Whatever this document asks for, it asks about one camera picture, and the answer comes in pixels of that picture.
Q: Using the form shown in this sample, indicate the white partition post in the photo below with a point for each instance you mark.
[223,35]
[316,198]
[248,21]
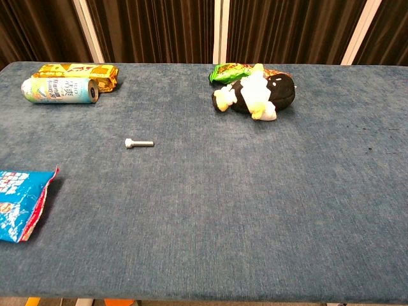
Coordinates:
[90,32]
[360,32]
[220,32]

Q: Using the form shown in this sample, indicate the light blue drink can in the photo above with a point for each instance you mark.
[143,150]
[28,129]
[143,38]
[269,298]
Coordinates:
[57,90]

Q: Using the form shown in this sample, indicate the silver metal bolt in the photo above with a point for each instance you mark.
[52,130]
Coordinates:
[140,143]

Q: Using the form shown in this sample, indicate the green snack bag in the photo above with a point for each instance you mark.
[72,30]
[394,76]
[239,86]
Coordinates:
[223,74]

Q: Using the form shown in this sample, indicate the blue fabric table cover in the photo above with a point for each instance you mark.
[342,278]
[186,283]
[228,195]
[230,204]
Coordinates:
[204,197]

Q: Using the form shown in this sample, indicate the black white plush toy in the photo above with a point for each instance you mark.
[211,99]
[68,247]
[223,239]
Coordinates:
[280,90]

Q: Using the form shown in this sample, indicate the brown pleated curtain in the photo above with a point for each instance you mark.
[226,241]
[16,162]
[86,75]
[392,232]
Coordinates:
[35,28]
[153,30]
[387,35]
[287,30]

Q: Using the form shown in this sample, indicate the orange object under table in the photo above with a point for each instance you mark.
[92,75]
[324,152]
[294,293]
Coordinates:
[119,302]
[32,301]

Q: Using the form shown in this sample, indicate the blue snack bag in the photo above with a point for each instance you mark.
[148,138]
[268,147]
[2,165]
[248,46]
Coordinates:
[19,204]

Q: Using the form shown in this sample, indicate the gold foil snack package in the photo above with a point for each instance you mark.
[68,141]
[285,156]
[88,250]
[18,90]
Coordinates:
[102,72]

